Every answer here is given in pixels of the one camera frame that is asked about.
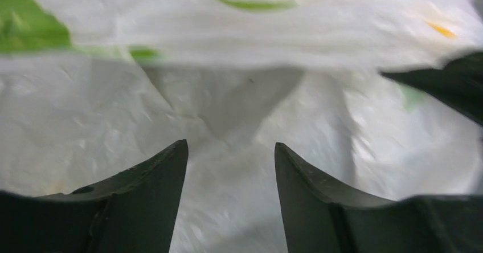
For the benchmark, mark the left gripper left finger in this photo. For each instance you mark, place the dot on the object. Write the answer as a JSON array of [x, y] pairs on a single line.
[[132, 211]]

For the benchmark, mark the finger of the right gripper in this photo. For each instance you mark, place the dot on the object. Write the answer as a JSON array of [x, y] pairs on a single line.
[[458, 84]]

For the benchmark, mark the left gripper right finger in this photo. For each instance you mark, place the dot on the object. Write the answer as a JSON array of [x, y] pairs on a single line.
[[322, 214]]

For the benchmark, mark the white printed plastic bag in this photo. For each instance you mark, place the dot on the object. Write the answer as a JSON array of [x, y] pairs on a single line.
[[93, 87]]

